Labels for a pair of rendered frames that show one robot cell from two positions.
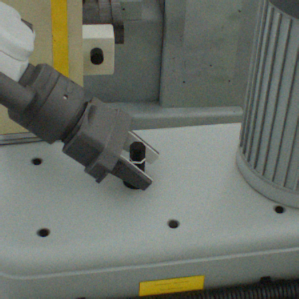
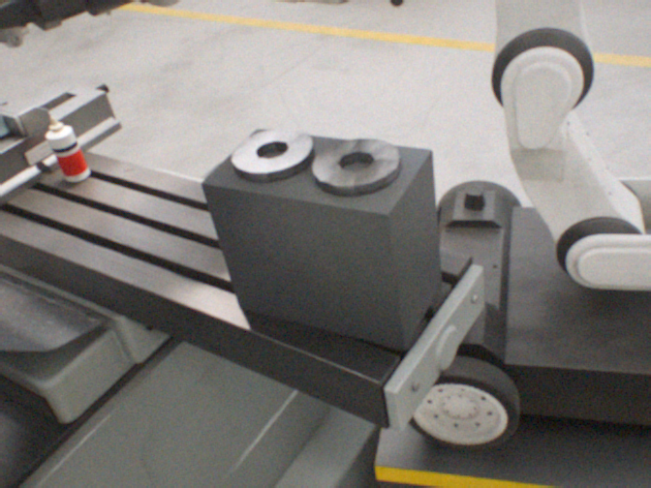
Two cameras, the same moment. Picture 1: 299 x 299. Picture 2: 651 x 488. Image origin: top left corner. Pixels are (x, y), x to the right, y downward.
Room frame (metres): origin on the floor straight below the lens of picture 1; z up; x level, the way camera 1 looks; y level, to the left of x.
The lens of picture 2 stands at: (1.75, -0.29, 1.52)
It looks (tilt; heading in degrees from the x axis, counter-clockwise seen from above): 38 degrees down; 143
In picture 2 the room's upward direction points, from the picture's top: 11 degrees counter-clockwise
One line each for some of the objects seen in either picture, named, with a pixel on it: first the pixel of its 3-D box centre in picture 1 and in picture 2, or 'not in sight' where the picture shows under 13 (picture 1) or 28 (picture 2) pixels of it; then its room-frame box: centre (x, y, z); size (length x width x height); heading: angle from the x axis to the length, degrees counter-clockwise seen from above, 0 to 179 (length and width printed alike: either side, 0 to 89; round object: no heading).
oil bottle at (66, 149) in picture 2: not in sight; (65, 147); (0.67, 0.05, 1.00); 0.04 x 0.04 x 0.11
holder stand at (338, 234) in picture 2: not in sight; (327, 230); (1.23, 0.11, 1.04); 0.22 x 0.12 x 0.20; 19
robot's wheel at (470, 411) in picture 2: not in sight; (459, 403); (1.21, 0.34, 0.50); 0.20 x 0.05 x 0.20; 33
